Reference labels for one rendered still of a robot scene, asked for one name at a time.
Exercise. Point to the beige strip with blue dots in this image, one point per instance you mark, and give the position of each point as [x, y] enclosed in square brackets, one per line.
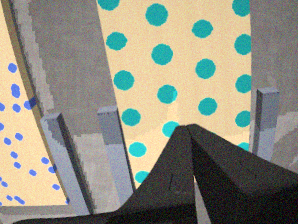
[28, 173]

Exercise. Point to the cream strip with teal dots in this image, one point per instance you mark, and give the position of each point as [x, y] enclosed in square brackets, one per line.
[175, 62]

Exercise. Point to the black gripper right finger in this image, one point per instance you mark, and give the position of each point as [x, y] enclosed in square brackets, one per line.
[239, 187]

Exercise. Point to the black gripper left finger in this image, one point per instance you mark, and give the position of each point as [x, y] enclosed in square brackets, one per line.
[166, 196]

